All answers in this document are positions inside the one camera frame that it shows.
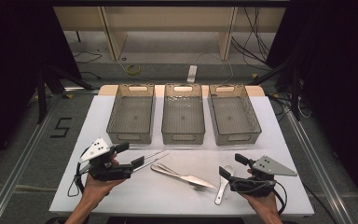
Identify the black metal stand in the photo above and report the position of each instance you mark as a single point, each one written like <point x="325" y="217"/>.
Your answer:
<point x="295" y="93"/>
<point x="41" y="93"/>

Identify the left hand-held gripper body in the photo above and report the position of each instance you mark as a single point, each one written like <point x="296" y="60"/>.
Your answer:
<point x="112" y="172"/>

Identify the smoky transparent plastic bin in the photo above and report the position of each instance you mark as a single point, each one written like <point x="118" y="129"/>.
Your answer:
<point x="183" y="119"/>
<point x="234" y="118"/>
<point x="130" y="118"/>

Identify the person's right hand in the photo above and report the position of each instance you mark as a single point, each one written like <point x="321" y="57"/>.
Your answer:
<point x="265" y="205"/>

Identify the metal chopstick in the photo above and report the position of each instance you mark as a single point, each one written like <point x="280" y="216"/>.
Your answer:
<point x="157" y="159"/>
<point x="155" y="154"/>

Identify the person's left hand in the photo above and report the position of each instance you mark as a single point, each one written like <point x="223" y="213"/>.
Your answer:
<point x="96" y="188"/>

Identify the metal fork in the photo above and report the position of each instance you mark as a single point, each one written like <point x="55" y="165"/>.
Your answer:
<point x="199" y="188"/>

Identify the aluminium floor rail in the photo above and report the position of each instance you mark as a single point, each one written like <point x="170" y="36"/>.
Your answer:
<point x="18" y="161"/>
<point x="320" y="168"/>

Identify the beige wooden desk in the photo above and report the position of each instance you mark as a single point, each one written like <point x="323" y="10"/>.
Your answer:
<point x="167" y="18"/>

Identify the white power strip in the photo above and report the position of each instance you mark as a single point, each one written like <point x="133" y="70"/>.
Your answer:
<point x="192" y="74"/>

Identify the black curtain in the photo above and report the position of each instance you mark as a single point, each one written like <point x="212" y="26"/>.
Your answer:
<point x="12" y="62"/>
<point x="338" y="77"/>

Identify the white plastic spoon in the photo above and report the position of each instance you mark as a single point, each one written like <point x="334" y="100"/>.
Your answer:
<point x="222" y="191"/>

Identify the white table sheet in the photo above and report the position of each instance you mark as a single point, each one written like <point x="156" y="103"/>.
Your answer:
<point x="167" y="199"/>

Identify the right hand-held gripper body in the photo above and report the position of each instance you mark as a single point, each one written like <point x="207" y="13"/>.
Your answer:
<point x="256" y="185"/>

